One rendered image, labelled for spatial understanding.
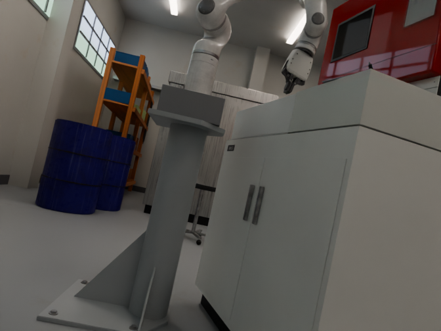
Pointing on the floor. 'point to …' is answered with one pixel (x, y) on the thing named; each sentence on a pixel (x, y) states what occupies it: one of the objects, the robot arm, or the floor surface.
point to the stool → (199, 212)
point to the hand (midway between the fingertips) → (288, 88)
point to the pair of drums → (84, 169)
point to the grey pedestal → (144, 245)
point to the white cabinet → (324, 234)
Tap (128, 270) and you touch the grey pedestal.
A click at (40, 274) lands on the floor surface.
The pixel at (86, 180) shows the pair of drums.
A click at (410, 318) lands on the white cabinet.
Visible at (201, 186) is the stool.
